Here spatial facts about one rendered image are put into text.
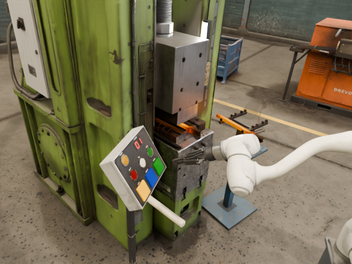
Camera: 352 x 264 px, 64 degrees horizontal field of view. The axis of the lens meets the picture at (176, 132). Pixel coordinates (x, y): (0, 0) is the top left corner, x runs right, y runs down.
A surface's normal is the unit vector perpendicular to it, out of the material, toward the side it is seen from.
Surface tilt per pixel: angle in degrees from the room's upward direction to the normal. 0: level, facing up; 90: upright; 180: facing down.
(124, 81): 90
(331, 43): 90
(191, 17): 90
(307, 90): 87
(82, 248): 0
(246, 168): 23
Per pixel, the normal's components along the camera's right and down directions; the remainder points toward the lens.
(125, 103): 0.73, 0.38
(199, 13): -0.68, 0.35
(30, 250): 0.05, -0.86
